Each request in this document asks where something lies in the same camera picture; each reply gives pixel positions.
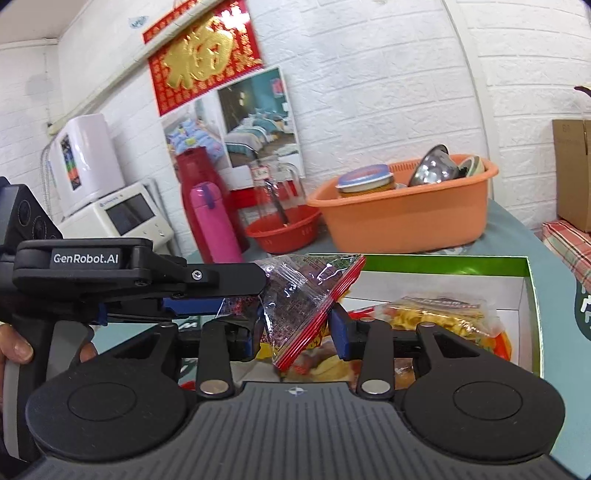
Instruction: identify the clear packet of yellow chips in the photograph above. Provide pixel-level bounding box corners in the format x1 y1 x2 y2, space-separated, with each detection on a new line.
374 295 504 352

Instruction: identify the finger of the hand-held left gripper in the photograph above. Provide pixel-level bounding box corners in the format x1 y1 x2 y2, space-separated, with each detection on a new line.
151 253 270 299
99 296 228 325

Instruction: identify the orange plastic basin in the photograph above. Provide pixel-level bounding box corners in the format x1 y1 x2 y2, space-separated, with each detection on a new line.
306 154 500 254

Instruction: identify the blue lidded container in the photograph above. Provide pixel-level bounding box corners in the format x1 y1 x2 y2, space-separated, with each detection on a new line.
335 165 398 199

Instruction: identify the red green plaid cloth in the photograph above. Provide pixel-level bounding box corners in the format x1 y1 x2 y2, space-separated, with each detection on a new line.
540 219 591 296

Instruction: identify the clear zip bag red edge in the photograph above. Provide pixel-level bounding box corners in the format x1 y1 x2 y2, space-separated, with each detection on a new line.
217 253 367 371

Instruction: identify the green cardboard box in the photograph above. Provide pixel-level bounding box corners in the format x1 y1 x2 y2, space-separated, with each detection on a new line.
182 253 546 384

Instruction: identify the red box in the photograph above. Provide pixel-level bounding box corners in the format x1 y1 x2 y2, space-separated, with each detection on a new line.
229 188 259 213

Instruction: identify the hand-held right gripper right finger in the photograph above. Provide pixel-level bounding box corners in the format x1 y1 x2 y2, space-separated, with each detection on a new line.
329 304 522 398

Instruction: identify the red plastic basket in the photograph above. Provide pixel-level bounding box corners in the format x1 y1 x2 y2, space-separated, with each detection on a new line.
244 203 322 254

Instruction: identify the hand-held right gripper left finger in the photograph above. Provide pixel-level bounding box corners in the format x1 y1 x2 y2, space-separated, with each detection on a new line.
92 320 266 398

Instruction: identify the red thermos flask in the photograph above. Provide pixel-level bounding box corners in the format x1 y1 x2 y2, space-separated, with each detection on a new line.
175 148 241 259

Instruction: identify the person's left hand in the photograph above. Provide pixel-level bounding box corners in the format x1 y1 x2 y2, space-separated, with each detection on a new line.
0 322 99 366

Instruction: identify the red gold wall hanging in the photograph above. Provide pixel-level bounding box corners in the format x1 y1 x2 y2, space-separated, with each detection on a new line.
142 0 265 117

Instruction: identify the steel bowl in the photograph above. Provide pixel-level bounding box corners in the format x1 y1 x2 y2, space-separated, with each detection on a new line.
407 144 460 188

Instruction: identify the large brown cardboard box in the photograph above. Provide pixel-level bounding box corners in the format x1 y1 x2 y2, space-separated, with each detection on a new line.
551 119 591 233

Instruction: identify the bedroom wall poster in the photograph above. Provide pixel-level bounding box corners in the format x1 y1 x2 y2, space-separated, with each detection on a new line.
161 67 305 185

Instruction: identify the white box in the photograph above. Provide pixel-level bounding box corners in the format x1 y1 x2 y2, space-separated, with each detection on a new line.
221 165 254 191

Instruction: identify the clear glass jar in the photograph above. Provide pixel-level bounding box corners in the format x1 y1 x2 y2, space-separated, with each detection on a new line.
249 157 306 222

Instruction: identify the ceramic bowl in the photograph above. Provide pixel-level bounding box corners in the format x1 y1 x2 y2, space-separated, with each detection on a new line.
457 155 485 178

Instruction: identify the white appliance with screen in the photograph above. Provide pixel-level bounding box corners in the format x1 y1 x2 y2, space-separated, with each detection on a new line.
58 181 175 254

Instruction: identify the teal tablecloth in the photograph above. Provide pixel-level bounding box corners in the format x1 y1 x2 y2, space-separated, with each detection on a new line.
92 198 591 480

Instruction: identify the dark ladle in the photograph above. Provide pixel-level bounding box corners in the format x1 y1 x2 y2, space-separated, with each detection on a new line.
264 179 291 228

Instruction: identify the pink thermos bottle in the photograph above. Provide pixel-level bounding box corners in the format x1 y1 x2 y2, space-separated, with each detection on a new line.
190 181 244 265

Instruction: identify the white water purifier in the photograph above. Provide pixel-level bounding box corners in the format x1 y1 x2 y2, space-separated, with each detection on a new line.
48 113 126 217

